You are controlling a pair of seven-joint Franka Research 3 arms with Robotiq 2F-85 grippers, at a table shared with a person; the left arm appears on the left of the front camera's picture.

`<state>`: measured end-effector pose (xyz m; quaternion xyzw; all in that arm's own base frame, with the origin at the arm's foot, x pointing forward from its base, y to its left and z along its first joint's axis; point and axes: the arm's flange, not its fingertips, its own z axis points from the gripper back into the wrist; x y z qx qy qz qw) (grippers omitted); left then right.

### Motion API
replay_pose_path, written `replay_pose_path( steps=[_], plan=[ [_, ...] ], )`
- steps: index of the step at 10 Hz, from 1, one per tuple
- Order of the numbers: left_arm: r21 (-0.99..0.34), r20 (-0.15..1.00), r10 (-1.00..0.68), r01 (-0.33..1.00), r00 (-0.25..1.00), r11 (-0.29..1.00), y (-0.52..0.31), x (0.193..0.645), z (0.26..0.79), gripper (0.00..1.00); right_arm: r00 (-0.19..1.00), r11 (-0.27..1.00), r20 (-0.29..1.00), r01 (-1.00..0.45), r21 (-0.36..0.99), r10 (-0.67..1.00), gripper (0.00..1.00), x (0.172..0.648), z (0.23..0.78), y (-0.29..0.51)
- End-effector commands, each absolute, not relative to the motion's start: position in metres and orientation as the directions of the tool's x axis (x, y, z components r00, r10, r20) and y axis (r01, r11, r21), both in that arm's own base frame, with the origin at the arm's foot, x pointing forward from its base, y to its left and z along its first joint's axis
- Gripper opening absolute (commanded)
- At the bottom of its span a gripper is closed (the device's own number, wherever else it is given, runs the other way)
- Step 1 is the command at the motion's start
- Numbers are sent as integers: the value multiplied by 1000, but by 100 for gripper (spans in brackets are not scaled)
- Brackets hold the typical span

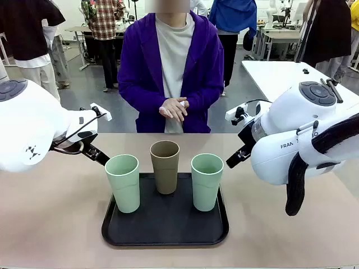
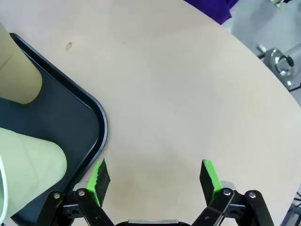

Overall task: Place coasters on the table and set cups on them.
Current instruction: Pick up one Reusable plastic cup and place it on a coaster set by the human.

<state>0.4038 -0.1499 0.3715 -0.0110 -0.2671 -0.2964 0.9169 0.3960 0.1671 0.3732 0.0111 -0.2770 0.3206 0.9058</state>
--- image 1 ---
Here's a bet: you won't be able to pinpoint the person in purple hoodie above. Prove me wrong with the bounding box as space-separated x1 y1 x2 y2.
117 11 225 134

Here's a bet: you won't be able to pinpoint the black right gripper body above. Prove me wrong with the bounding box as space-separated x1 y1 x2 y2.
237 119 256 150

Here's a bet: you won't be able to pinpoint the white side table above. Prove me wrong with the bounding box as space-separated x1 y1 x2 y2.
241 60 359 113

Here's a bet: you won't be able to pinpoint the beige background desk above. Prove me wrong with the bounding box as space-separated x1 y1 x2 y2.
257 26 303 61

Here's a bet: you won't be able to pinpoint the person in black coat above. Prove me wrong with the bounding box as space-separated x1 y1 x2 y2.
301 0 353 82

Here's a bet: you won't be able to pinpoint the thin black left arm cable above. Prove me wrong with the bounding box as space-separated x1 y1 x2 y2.
52 108 108 155

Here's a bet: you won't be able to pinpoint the black plastic tray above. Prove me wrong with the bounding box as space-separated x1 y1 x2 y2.
101 172 230 247

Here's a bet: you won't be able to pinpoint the person in black shirt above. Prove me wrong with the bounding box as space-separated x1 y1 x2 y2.
0 0 67 102

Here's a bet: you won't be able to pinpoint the person's right forearm purple sleeve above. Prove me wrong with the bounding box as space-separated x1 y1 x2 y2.
118 75 169 114

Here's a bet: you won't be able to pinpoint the grey background desk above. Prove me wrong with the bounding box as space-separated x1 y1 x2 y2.
65 25 95 71

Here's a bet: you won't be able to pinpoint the person's left hand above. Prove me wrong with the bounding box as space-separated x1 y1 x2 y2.
168 96 189 123

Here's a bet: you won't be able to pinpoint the person in blue jacket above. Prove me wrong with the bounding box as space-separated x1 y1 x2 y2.
209 0 258 98

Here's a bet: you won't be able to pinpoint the brown cup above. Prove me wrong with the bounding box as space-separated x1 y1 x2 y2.
149 141 180 195

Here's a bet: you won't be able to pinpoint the light green cup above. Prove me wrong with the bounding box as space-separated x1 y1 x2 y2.
191 153 224 212
105 154 140 214

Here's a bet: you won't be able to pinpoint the person's left forearm purple sleeve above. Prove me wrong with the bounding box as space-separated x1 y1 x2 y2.
182 75 224 114

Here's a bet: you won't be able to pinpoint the person in grey trousers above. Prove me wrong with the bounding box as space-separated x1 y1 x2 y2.
42 19 71 89

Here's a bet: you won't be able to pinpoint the person in yellow top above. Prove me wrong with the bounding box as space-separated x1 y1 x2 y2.
350 0 359 71

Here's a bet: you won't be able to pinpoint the black hanging bag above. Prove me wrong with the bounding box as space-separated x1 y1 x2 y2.
242 27 255 52

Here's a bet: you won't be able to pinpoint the person's right hand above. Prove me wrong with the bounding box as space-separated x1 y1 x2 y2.
159 98 183 118

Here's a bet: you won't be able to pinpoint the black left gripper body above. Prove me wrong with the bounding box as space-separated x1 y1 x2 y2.
51 130 99 158

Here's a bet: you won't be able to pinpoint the person in plaid shirt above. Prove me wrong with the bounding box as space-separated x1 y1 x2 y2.
81 0 126 93

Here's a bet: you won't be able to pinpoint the black folded tripod rods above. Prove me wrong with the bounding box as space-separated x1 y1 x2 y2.
320 78 343 103

